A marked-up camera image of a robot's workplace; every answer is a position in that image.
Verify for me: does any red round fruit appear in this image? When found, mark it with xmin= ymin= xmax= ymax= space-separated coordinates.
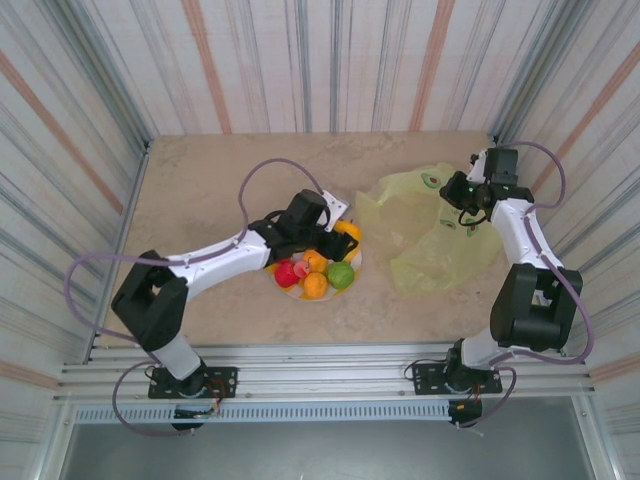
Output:
xmin=274 ymin=260 xmax=298 ymax=288

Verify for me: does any aluminium rail frame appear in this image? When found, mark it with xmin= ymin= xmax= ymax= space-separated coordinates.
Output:
xmin=56 ymin=341 xmax=599 ymax=402

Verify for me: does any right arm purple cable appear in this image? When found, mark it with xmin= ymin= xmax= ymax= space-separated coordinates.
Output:
xmin=457 ymin=141 xmax=597 ymax=429

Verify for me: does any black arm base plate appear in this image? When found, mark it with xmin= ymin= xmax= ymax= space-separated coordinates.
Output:
xmin=413 ymin=360 xmax=503 ymax=397
xmin=147 ymin=365 xmax=239 ymax=400

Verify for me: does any yellow white striped plate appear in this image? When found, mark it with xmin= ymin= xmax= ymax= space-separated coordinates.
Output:
xmin=264 ymin=227 xmax=366 ymax=303

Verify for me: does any green round fruit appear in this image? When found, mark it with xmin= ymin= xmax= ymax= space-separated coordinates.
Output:
xmin=326 ymin=260 xmax=356 ymax=291

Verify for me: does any white slotted cable duct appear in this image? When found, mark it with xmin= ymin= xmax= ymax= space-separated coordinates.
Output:
xmin=72 ymin=401 xmax=452 ymax=424

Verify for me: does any yellow translucent plastic bag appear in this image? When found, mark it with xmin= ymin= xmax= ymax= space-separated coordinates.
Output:
xmin=354 ymin=162 xmax=502 ymax=297

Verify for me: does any black mount bracket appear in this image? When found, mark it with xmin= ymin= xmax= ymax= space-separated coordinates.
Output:
xmin=447 ymin=399 xmax=484 ymax=428
xmin=171 ymin=407 xmax=207 ymax=433

